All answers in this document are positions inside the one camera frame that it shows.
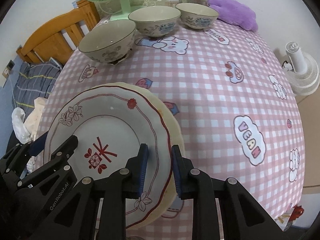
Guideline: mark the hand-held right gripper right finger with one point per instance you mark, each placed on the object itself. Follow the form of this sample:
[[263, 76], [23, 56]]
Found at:
[[176, 170]]

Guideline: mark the small scalloped yellow floral plate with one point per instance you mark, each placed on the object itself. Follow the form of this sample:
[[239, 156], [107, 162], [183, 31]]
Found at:
[[167, 122]]

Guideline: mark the purple plush toy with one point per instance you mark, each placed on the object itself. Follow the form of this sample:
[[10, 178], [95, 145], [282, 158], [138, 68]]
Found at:
[[235, 12]]

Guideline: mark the beige door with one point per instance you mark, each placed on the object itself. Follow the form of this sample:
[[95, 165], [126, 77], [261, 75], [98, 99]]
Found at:
[[310, 130]]

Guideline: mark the cream crumpled cloth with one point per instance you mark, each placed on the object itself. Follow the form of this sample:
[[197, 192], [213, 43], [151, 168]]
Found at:
[[37, 112]]

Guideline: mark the wooden bed headboard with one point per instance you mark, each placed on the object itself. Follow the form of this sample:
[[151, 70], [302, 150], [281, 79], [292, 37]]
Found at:
[[55, 30]]

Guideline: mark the pink checked cartoon tablecloth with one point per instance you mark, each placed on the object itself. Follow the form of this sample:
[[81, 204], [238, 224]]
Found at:
[[212, 92]]

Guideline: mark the white scalloped red flower plate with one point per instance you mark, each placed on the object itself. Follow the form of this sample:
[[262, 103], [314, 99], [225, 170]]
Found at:
[[107, 135]]

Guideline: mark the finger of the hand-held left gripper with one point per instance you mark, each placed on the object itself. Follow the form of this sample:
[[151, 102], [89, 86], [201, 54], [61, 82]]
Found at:
[[38, 143], [65, 147]]

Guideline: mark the white fan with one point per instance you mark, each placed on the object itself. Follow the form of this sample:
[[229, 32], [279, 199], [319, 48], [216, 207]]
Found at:
[[302, 67]]

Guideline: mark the cotton swab container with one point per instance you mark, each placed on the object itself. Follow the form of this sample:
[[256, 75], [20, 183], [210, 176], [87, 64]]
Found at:
[[171, 0]]

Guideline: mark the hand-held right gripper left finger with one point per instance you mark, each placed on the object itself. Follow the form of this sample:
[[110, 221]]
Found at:
[[143, 170]]

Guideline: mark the white plastic bag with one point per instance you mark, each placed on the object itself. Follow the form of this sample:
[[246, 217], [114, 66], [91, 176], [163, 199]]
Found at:
[[20, 127]]

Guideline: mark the large round yellow floral plate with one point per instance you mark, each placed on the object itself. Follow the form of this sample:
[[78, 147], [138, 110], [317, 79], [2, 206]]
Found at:
[[178, 135]]

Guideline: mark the red paper bag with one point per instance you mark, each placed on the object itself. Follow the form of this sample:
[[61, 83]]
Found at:
[[297, 210]]

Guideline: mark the blue floral ceramic bowl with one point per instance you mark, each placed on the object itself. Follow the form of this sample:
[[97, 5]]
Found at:
[[155, 20], [108, 42], [197, 15]]

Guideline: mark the grey plaid pillow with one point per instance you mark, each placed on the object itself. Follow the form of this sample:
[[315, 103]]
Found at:
[[35, 80]]

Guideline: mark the wall socket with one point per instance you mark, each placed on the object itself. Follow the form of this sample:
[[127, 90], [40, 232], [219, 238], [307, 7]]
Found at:
[[8, 67]]

